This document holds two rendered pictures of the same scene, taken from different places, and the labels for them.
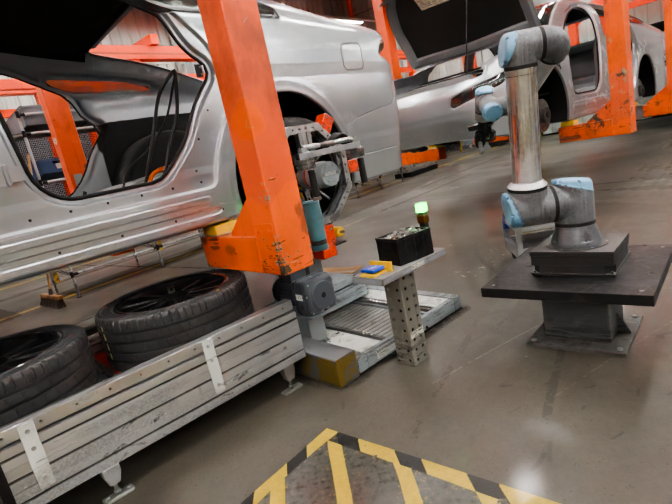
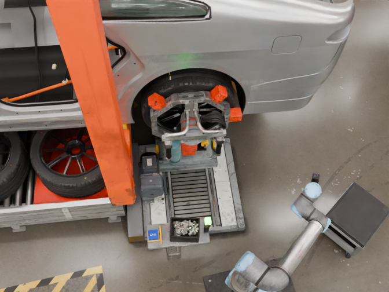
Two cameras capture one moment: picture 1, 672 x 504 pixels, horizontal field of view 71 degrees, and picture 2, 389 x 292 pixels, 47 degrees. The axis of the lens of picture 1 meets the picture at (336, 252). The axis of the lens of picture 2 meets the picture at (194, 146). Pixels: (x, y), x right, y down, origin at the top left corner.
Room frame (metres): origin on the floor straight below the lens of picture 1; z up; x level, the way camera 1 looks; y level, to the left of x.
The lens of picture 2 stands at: (1.11, -0.84, 3.46)
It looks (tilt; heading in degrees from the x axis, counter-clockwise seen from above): 60 degrees down; 30
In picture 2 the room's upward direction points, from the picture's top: 4 degrees clockwise
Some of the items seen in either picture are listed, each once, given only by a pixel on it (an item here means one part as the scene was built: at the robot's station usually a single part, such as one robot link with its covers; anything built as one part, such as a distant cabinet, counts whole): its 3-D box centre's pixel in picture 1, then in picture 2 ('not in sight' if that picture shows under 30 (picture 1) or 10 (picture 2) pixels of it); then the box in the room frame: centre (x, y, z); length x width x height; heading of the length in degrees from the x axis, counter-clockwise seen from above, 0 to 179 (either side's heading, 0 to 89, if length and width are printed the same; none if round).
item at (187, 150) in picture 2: (319, 242); (188, 141); (2.61, 0.08, 0.48); 0.16 x 0.12 x 0.17; 40
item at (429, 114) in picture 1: (530, 63); not in sight; (6.41, -2.97, 1.49); 4.95 x 1.86 x 1.59; 130
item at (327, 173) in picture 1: (317, 175); (191, 127); (2.53, 0.01, 0.85); 0.21 x 0.14 x 0.14; 40
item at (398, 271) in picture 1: (400, 264); (178, 234); (1.97, -0.26, 0.44); 0.43 x 0.17 x 0.03; 130
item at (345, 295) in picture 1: (317, 298); (185, 149); (2.71, 0.17, 0.13); 0.50 x 0.36 x 0.10; 130
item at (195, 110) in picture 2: (330, 136); (208, 118); (2.55, -0.10, 1.03); 0.19 x 0.18 x 0.11; 40
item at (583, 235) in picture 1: (575, 231); not in sight; (1.87, -0.98, 0.45); 0.19 x 0.19 x 0.10
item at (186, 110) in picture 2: (301, 142); (178, 120); (2.42, 0.05, 1.03); 0.19 x 0.18 x 0.11; 40
